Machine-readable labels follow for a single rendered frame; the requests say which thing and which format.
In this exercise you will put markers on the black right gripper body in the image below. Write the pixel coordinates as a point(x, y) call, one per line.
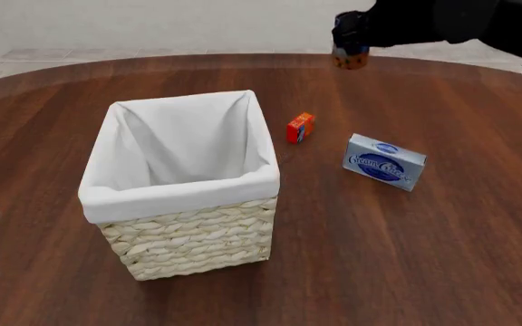
point(349, 25)

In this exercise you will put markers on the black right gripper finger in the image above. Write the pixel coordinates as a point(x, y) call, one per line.
point(351, 47)

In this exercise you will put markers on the orange alphabet soup can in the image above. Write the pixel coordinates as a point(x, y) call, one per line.
point(350, 62)

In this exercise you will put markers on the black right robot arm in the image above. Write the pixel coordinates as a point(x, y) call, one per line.
point(469, 18)

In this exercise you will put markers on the white cloth basket liner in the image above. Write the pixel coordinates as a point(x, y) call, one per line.
point(184, 142)

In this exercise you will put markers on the white woven wicker basket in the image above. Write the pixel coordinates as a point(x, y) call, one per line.
point(197, 237)

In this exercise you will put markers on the small orange red food box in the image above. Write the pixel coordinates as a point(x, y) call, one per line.
point(300, 128)

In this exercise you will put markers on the blue cream cheese box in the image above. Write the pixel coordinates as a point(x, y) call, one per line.
point(383, 163)

